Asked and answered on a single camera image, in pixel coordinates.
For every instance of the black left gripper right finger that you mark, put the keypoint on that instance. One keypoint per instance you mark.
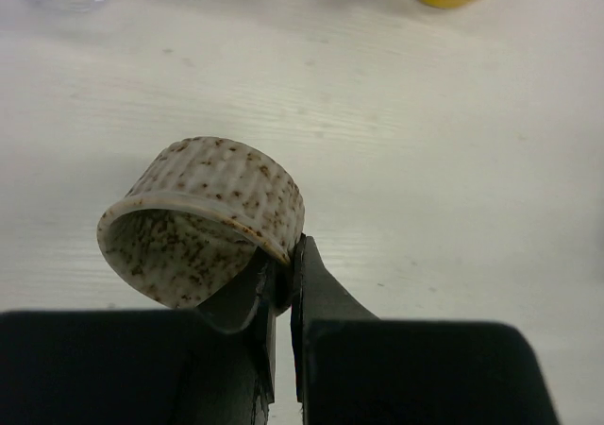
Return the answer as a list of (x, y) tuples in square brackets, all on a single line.
[(353, 367)]

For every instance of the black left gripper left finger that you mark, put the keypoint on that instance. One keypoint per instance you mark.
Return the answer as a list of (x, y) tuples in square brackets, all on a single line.
[(213, 364)]

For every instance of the small speckled glass cup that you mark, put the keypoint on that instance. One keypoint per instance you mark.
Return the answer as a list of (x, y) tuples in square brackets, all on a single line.
[(196, 216)]

